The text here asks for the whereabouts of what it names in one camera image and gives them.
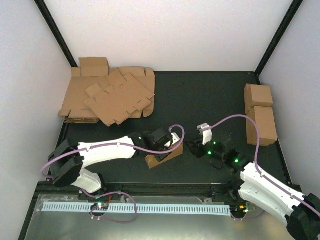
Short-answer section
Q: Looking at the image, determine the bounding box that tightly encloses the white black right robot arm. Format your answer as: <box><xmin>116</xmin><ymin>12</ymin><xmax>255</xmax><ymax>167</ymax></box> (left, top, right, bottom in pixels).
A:
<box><xmin>185</xmin><ymin>140</ymin><xmax>320</xmax><ymax>240</ymax></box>

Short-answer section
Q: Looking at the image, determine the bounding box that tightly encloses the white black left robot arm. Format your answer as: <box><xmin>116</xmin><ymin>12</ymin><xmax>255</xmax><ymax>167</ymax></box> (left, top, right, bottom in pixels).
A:
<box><xmin>48</xmin><ymin>128</ymin><xmax>181</xmax><ymax>200</ymax></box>

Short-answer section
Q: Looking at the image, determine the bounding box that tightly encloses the folded cardboard box front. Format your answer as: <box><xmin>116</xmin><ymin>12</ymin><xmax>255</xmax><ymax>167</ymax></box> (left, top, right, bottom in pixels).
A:
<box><xmin>246</xmin><ymin>106</ymin><xmax>278</xmax><ymax>147</ymax></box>

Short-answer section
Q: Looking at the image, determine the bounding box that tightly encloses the small folded cardboard box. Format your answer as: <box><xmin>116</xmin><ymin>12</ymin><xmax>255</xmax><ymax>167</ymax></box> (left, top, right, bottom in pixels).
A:
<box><xmin>79</xmin><ymin>57</ymin><xmax>109</xmax><ymax>77</ymax></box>

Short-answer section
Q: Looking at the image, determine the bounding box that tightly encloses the loose top cardboard blank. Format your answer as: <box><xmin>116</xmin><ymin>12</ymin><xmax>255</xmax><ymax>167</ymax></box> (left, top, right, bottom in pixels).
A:
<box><xmin>84</xmin><ymin>69</ymin><xmax>155</xmax><ymax>127</ymax></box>

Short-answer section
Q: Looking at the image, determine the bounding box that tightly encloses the stack of flat cardboard blanks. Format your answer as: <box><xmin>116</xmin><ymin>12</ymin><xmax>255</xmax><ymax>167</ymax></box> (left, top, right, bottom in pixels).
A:
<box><xmin>58</xmin><ymin>67</ymin><xmax>156</xmax><ymax>127</ymax></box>

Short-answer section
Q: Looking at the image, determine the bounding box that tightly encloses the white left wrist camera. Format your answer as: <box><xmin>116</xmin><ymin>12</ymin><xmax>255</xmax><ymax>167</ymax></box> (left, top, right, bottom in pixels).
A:
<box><xmin>164</xmin><ymin>132</ymin><xmax>180</xmax><ymax>148</ymax></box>

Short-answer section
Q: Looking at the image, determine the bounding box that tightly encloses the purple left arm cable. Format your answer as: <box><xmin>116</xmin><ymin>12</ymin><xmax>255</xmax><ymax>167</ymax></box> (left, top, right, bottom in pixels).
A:
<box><xmin>40</xmin><ymin>124</ymin><xmax>186</xmax><ymax>200</ymax></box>

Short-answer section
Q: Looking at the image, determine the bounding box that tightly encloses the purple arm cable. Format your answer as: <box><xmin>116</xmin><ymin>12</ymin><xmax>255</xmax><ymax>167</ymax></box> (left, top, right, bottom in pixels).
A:
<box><xmin>207</xmin><ymin>114</ymin><xmax>320</xmax><ymax>222</ymax></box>
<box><xmin>40</xmin><ymin>124</ymin><xmax>186</xmax><ymax>200</ymax></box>

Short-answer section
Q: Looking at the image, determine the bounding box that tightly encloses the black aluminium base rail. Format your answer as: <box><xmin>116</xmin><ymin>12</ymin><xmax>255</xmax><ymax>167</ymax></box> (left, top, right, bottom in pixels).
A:
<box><xmin>34</xmin><ymin>181</ymin><xmax>237</xmax><ymax>202</ymax></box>

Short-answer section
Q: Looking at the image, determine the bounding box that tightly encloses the light blue slotted cable duct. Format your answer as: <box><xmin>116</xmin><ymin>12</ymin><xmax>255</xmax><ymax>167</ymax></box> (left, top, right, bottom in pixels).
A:
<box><xmin>41</xmin><ymin>202</ymin><xmax>231</xmax><ymax>217</ymax></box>

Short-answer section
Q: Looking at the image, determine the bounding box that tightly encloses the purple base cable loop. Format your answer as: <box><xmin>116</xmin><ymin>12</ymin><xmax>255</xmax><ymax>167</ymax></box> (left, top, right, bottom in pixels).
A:
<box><xmin>87</xmin><ymin>191</ymin><xmax>138</xmax><ymax>224</ymax></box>

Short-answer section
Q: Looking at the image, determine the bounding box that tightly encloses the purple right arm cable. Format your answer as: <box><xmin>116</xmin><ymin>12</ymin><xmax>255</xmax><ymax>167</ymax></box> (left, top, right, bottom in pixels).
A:
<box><xmin>207</xmin><ymin>114</ymin><xmax>320</xmax><ymax>222</ymax></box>

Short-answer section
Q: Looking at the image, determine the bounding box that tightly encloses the metal base plate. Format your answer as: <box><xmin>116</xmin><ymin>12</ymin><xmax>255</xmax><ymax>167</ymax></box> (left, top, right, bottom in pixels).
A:
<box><xmin>24</xmin><ymin>197</ymin><xmax>291</xmax><ymax>240</ymax></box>

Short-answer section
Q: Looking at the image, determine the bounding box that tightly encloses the black left corner frame post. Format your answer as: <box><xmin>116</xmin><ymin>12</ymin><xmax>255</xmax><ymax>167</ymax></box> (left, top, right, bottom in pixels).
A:
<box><xmin>34</xmin><ymin>0</ymin><xmax>78</xmax><ymax>68</ymax></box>

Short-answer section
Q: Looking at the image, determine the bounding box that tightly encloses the black corner frame post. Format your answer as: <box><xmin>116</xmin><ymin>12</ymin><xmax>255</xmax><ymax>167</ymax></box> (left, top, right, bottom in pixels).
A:
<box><xmin>254</xmin><ymin>0</ymin><xmax>304</xmax><ymax>78</ymax></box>
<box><xmin>34</xmin><ymin>0</ymin><xmax>78</xmax><ymax>68</ymax></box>

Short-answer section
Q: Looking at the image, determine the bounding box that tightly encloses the black right corner frame post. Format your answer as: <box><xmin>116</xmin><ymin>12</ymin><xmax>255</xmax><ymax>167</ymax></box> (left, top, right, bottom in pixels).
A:
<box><xmin>254</xmin><ymin>0</ymin><xmax>304</xmax><ymax>78</ymax></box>

